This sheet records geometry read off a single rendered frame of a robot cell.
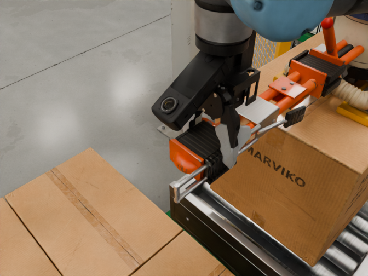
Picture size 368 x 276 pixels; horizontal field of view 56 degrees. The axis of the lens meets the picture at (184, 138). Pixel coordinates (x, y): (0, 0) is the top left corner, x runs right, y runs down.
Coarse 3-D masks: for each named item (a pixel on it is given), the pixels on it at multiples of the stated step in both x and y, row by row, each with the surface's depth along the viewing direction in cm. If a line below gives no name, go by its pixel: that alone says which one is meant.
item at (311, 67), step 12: (312, 48) 78; (300, 60) 76; (312, 60) 76; (324, 60) 76; (336, 60) 75; (288, 72) 77; (300, 72) 74; (312, 72) 72; (324, 72) 73; (336, 72) 71; (324, 84) 72; (336, 84) 75; (324, 96) 73
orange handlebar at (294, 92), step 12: (360, 48) 82; (348, 60) 79; (276, 84) 70; (288, 84) 70; (300, 84) 70; (312, 84) 71; (264, 96) 68; (276, 96) 71; (288, 96) 67; (300, 96) 69; (288, 108) 69; (180, 156) 56; (180, 168) 55; (192, 168) 54
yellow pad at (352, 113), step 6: (366, 84) 92; (366, 90) 89; (342, 108) 85; (348, 108) 84; (354, 108) 84; (342, 114) 85; (348, 114) 84; (354, 114) 83; (360, 114) 83; (366, 114) 83; (354, 120) 84; (360, 120) 82; (366, 120) 81; (366, 126) 82
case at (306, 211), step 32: (320, 32) 119; (320, 96) 91; (288, 128) 82; (320, 128) 82; (352, 128) 82; (256, 160) 94; (288, 160) 85; (320, 160) 77; (352, 160) 74; (224, 192) 114; (256, 192) 101; (288, 192) 90; (320, 192) 82; (352, 192) 76; (256, 224) 109; (288, 224) 97; (320, 224) 87; (320, 256) 97
